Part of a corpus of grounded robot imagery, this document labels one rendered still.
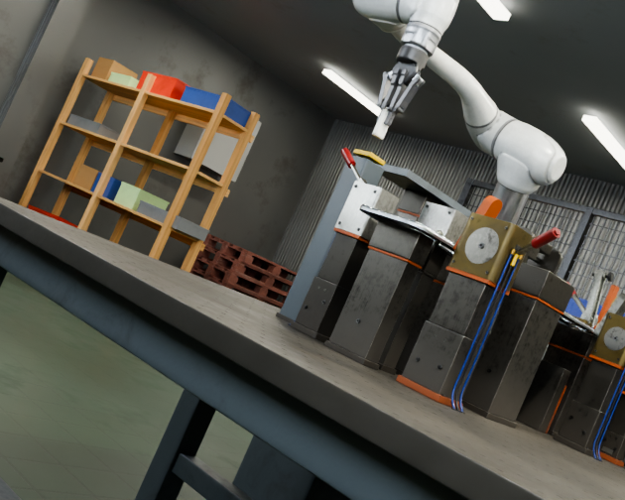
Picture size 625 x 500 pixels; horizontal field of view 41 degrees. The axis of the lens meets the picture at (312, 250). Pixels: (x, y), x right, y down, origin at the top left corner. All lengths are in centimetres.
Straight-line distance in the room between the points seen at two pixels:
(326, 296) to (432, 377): 35
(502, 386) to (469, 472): 86
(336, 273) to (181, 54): 846
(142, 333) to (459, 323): 59
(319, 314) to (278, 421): 70
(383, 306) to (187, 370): 53
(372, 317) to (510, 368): 31
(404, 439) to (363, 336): 72
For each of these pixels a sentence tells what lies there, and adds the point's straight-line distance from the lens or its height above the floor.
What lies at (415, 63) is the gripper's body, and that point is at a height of 141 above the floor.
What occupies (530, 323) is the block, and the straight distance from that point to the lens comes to 178.
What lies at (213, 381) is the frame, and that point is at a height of 61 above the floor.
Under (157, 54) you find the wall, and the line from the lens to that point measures 998.
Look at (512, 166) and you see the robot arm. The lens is 247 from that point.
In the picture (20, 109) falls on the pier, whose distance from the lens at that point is 906.
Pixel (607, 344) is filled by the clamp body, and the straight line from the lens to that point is 217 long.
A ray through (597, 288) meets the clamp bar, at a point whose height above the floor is 116.
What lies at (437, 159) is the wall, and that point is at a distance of 1069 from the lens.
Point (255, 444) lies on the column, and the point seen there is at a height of 26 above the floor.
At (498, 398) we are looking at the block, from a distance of 177.
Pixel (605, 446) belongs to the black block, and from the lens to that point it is 236.
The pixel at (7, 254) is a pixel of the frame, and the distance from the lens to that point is 179.
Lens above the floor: 80
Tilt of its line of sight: 3 degrees up
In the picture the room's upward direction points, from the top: 24 degrees clockwise
